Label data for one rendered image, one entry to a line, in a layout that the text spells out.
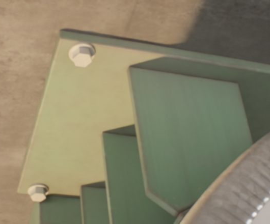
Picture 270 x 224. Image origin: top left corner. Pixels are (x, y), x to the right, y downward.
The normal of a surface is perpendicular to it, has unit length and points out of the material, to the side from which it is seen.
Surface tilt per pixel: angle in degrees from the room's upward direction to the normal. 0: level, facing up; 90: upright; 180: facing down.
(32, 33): 0
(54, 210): 90
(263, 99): 0
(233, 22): 0
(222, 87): 90
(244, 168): 91
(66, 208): 90
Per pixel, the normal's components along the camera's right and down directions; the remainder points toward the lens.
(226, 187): 0.29, -0.67
